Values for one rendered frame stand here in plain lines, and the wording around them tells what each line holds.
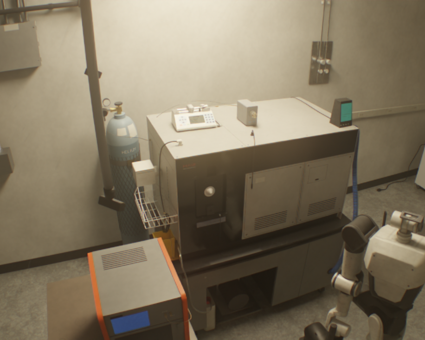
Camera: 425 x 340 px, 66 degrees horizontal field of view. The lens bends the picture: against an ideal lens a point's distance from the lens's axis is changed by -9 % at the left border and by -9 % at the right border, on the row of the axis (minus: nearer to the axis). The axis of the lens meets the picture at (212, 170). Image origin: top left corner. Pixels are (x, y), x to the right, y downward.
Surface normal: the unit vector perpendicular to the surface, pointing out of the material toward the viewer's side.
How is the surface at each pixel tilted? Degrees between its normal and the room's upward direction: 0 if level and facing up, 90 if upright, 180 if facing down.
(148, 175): 90
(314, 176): 90
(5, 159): 90
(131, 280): 0
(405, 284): 86
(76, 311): 0
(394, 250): 42
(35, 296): 0
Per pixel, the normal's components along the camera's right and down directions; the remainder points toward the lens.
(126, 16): 0.36, 0.44
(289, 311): 0.00, -0.88
